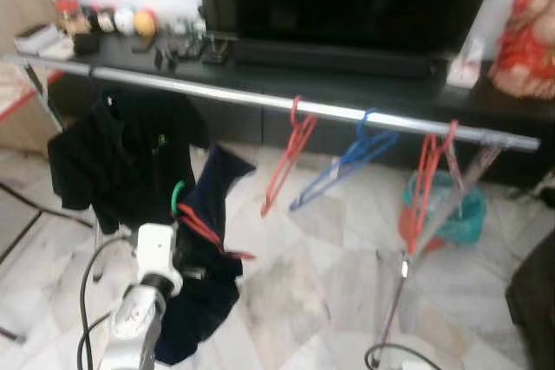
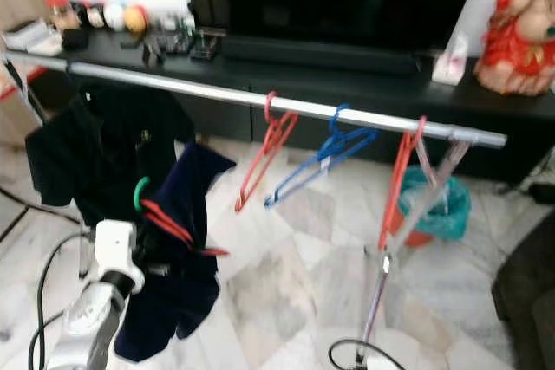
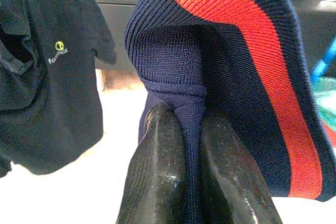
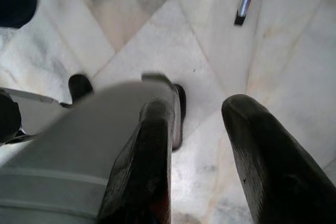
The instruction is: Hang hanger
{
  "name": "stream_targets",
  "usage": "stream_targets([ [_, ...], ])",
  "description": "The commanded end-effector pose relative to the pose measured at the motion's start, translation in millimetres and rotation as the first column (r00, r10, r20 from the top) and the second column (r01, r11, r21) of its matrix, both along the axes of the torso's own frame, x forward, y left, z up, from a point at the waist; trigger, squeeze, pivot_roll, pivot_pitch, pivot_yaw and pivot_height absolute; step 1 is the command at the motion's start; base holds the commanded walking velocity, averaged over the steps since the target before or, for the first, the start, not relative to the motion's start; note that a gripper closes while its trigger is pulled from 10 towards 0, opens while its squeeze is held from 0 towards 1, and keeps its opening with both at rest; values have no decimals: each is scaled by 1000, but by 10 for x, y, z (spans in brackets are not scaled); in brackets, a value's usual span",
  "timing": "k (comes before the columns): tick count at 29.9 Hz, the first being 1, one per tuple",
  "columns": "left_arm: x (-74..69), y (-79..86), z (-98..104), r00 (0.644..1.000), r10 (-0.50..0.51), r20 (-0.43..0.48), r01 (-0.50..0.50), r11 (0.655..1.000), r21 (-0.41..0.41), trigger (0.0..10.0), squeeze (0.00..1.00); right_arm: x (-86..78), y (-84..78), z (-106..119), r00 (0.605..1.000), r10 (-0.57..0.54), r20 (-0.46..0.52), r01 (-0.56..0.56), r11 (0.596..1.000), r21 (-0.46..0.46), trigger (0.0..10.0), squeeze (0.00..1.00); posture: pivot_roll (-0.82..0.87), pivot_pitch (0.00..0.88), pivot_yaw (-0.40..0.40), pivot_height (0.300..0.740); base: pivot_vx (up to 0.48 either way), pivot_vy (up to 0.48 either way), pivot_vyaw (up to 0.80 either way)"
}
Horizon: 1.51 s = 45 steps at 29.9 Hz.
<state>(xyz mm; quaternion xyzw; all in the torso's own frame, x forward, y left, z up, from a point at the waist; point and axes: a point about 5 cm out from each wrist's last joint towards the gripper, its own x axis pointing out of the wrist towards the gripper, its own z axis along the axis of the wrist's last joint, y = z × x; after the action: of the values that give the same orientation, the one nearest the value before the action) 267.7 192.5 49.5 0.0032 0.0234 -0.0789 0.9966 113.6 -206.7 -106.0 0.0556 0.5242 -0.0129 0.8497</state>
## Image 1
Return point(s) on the navy polo shirt red-striped collar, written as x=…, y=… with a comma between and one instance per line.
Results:
x=208, y=301

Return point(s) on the green plastic hanger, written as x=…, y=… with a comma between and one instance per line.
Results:
x=174, y=198

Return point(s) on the red plastic hanger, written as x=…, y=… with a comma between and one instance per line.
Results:
x=427, y=171
x=301, y=132

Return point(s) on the blue plastic hanger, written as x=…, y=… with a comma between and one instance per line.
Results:
x=368, y=146

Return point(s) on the black polo shirt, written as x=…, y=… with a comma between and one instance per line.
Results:
x=121, y=153

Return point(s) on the black TV console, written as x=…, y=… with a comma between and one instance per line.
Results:
x=234, y=127

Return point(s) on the silver metal clothes rack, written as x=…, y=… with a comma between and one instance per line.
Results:
x=260, y=99

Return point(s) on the dark brown sofa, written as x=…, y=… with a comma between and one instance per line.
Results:
x=533, y=309

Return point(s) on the small black device box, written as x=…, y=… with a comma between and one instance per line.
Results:
x=217, y=51

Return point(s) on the orange waste bin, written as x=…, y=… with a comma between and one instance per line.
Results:
x=412, y=231

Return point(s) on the black wallet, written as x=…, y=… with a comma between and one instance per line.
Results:
x=85, y=43

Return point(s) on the green plastic bin liner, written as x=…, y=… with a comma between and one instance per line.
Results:
x=464, y=214

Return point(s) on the black soundbar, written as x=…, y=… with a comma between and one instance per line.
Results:
x=338, y=60

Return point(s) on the white round plush toy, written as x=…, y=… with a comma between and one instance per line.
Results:
x=124, y=20

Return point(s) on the white box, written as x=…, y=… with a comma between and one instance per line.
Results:
x=39, y=39

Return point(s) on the red robed figurine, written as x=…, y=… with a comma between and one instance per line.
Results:
x=525, y=49

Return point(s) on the small white pink package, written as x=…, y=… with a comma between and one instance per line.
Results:
x=466, y=65

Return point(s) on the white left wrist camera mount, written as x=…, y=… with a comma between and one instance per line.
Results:
x=156, y=253

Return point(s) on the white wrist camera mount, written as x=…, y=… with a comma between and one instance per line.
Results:
x=156, y=253
x=414, y=366

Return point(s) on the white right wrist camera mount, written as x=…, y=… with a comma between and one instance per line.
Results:
x=414, y=366

